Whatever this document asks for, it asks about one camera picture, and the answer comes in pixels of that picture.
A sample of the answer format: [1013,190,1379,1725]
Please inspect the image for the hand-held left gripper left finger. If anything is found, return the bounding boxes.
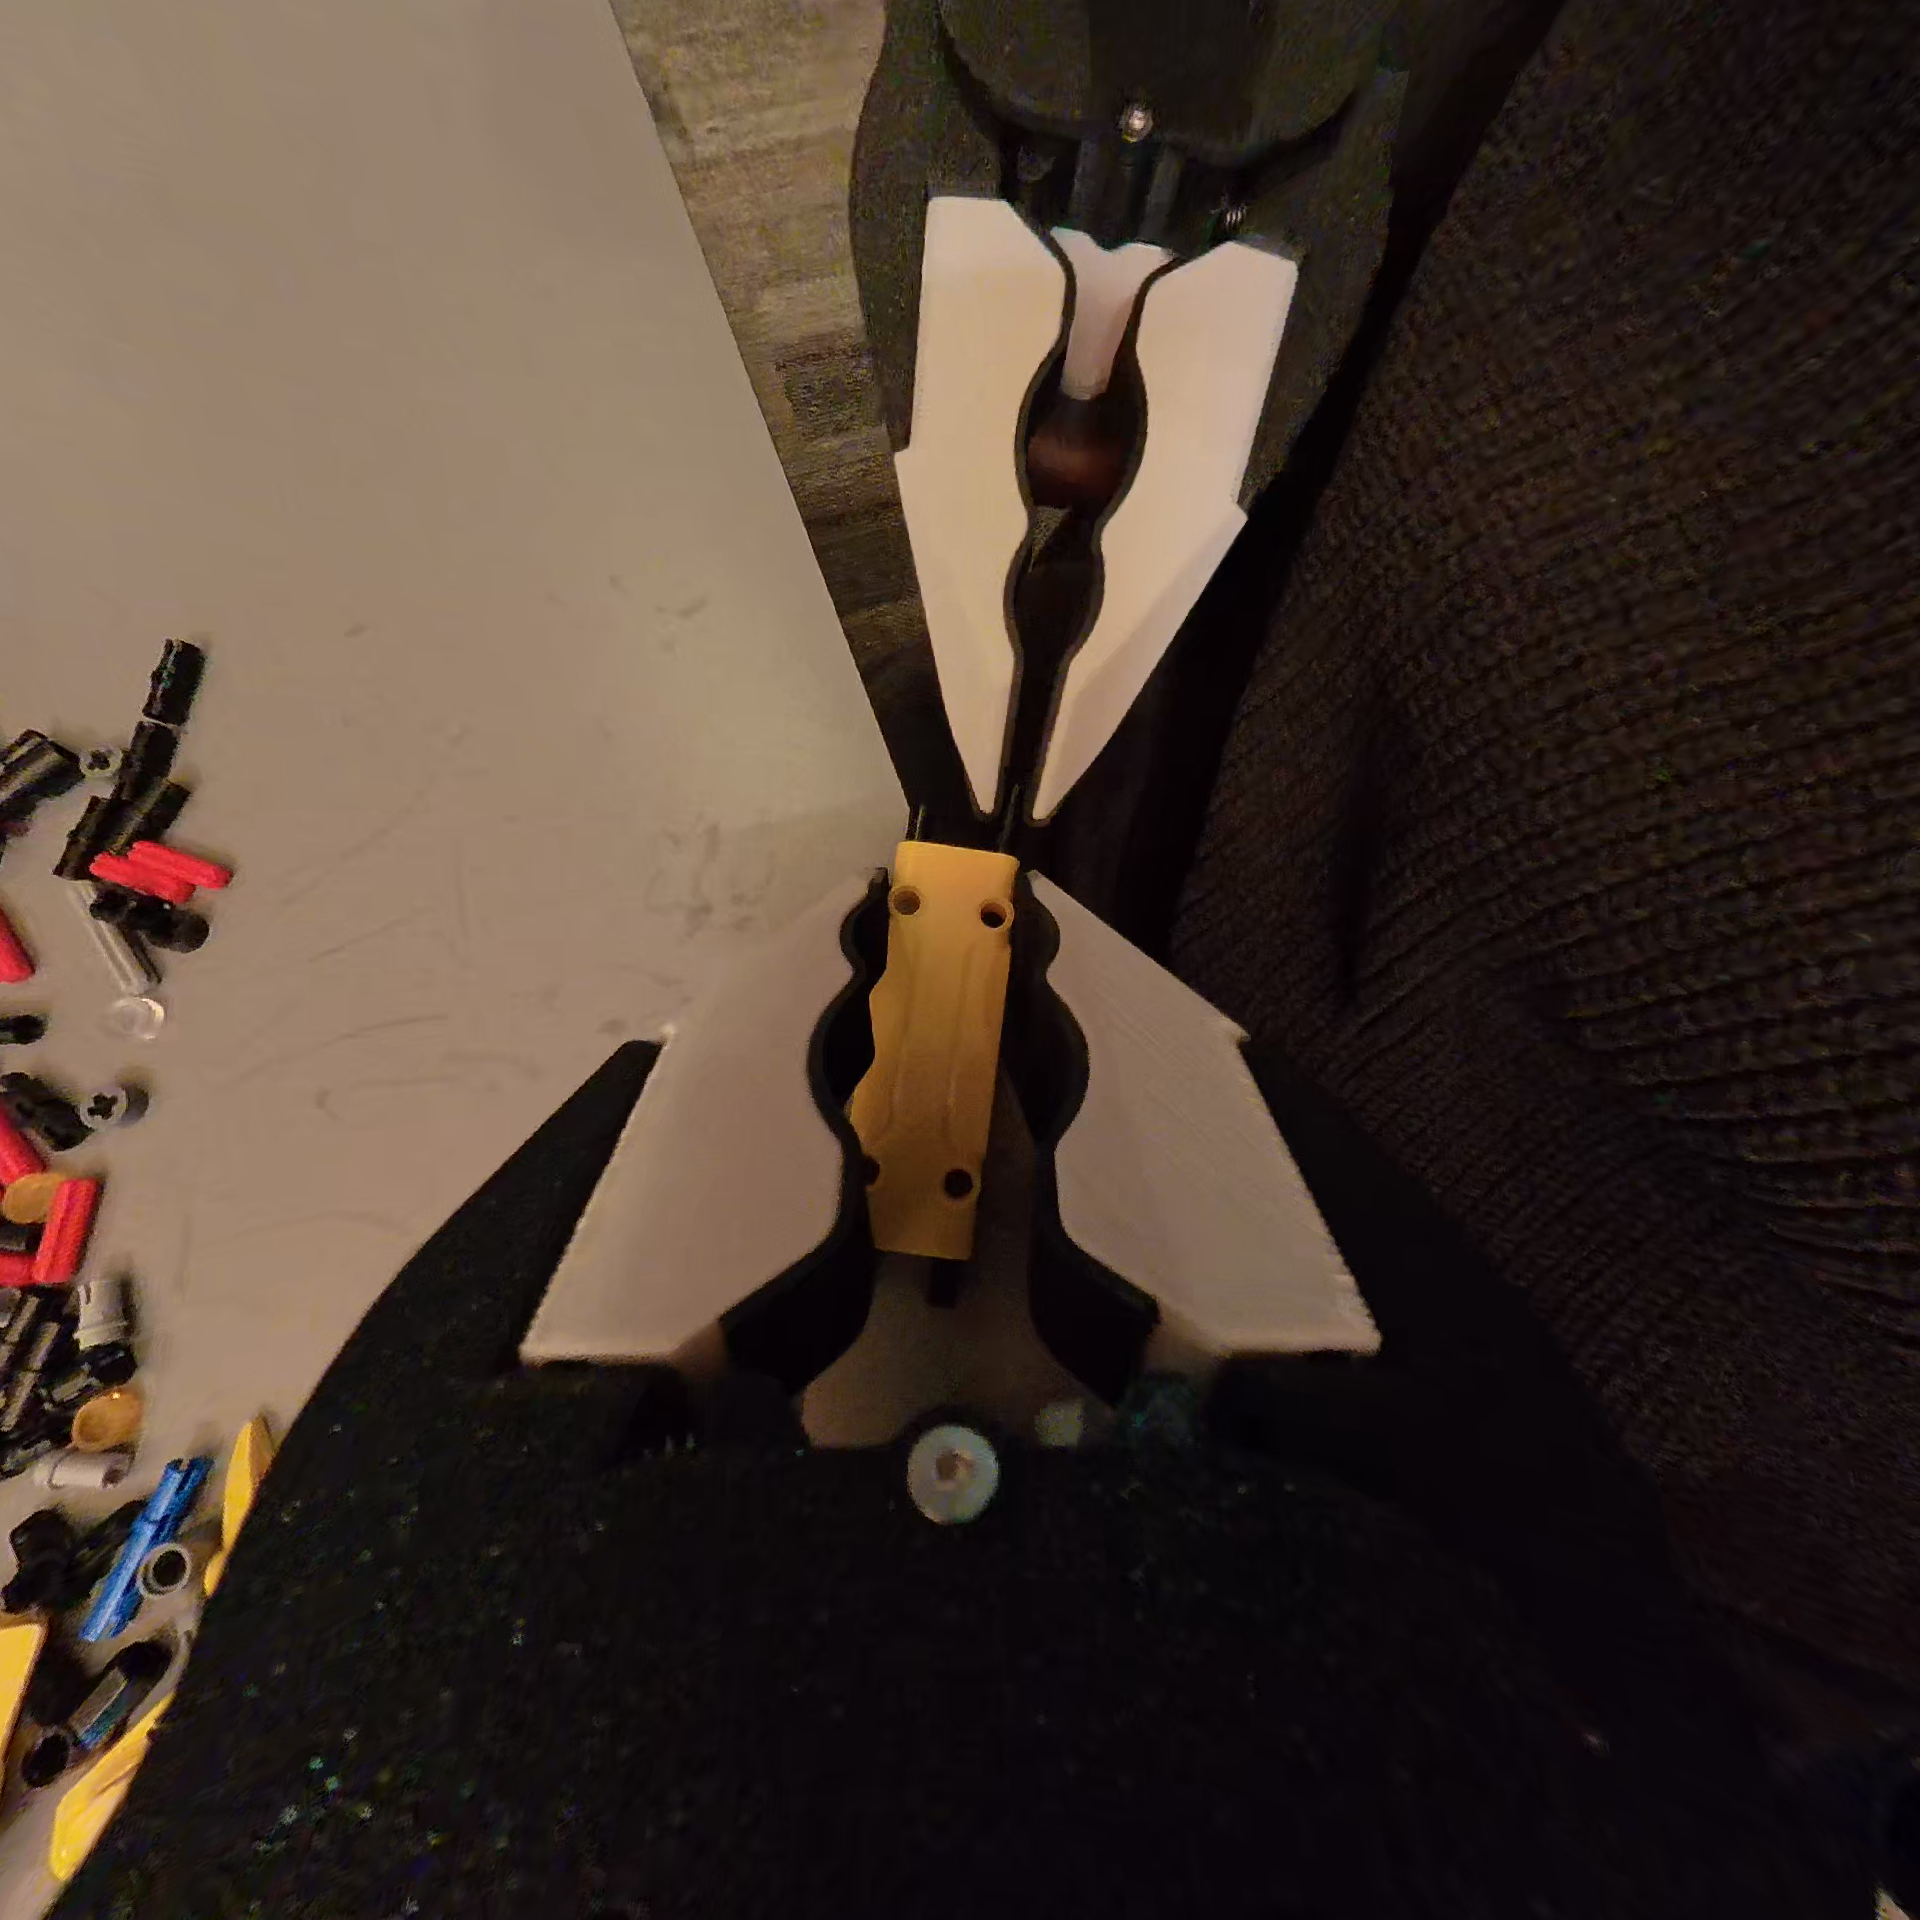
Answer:
[517,871,887,1383]

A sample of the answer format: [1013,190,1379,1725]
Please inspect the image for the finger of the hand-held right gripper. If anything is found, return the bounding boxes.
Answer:
[1028,237,1303,827]
[894,195,1079,825]

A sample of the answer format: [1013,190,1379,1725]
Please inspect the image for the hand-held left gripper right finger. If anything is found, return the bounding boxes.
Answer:
[1024,872,1382,1390]

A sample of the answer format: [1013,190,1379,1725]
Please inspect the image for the yellow panel brick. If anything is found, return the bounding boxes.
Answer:
[847,839,1022,1259]

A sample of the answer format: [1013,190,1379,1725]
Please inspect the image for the person's right hand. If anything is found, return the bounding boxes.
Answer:
[1024,382,1149,512]

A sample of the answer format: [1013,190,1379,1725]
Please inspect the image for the person's dark trousers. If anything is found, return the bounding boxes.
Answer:
[1048,495,1320,961]

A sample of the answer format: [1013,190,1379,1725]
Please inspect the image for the yellow fin piece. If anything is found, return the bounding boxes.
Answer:
[200,1417,278,1592]

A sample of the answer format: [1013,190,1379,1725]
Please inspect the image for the pile of black red pins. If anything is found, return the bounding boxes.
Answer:
[0,637,240,1502]

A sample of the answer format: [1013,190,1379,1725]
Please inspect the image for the yellow wing piece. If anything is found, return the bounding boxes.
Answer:
[46,1696,173,1883]

